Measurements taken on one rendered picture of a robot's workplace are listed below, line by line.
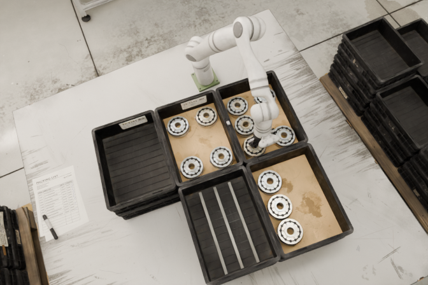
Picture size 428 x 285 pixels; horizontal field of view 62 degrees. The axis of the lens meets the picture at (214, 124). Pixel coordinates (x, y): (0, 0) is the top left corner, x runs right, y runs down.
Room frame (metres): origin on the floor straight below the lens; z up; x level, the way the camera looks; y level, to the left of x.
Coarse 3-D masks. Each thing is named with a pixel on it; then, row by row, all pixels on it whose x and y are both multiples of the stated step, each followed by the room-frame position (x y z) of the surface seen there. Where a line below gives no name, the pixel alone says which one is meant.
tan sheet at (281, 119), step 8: (272, 88) 0.88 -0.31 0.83; (240, 96) 0.87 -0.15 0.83; (248, 96) 0.86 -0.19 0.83; (224, 104) 0.84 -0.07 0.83; (248, 104) 0.82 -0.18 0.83; (248, 112) 0.78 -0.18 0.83; (280, 112) 0.75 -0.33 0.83; (232, 120) 0.75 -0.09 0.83; (280, 120) 0.70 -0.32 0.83; (272, 128) 0.67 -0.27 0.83; (240, 136) 0.66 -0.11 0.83; (240, 144) 0.62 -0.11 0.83; (272, 144) 0.59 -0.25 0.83
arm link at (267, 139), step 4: (256, 132) 0.58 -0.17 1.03; (268, 132) 0.56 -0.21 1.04; (256, 136) 0.57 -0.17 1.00; (260, 136) 0.56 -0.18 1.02; (264, 136) 0.56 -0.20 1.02; (268, 136) 0.56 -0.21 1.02; (272, 136) 0.55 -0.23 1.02; (276, 136) 0.55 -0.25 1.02; (260, 140) 0.55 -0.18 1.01; (264, 140) 0.54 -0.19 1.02; (268, 140) 0.54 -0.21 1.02; (272, 140) 0.54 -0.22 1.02; (276, 140) 0.53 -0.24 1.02; (260, 144) 0.53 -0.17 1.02; (264, 144) 0.52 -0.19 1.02; (268, 144) 0.52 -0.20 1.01
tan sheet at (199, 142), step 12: (168, 120) 0.80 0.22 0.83; (192, 120) 0.78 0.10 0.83; (168, 132) 0.74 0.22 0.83; (192, 132) 0.72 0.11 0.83; (204, 132) 0.71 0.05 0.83; (216, 132) 0.70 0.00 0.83; (180, 144) 0.67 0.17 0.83; (192, 144) 0.66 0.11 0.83; (204, 144) 0.65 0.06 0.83; (216, 144) 0.64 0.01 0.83; (228, 144) 0.63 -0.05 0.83; (180, 156) 0.61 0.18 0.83; (204, 156) 0.59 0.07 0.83; (192, 168) 0.54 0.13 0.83; (204, 168) 0.53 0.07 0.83
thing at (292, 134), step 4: (276, 128) 0.66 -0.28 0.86; (280, 128) 0.65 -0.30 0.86; (284, 128) 0.65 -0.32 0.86; (288, 128) 0.65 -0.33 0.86; (276, 132) 0.63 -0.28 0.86; (292, 132) 0.62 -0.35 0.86; (292, 136) 0.60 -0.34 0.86; (280, 140) 0.59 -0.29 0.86; (288, 140) 0.59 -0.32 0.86; (292, 140) 0.58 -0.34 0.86; (280, 144) 0.57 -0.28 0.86; (284, 144) 0.57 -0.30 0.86; (288, 144) 0.57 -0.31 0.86
